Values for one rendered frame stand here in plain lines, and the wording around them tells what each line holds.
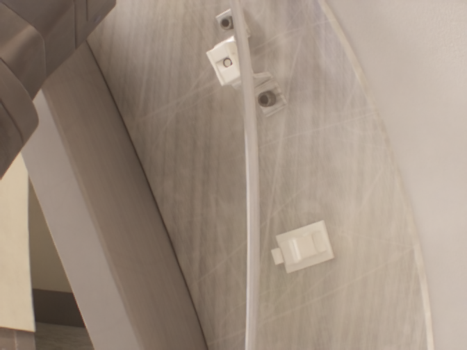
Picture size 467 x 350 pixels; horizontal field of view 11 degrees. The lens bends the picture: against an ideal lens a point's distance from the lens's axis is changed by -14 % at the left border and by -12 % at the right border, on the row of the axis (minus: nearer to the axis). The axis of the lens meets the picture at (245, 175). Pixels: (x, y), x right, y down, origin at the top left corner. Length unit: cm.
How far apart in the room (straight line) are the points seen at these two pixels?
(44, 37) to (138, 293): 14
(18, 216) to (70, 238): 495
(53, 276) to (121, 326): 557
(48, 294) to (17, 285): 59
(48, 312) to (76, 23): 564
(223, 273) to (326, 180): 6
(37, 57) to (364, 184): 15
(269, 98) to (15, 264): 499
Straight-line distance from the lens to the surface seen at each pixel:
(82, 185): 102
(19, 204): 597
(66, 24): 96
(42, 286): 660
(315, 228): 102
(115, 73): 106
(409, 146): 100
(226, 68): 101
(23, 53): 94
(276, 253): 102
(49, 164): 103
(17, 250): 599
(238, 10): 99
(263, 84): 102
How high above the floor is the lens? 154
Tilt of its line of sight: 10 degrees down
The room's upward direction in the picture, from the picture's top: 3 degrees clockwise
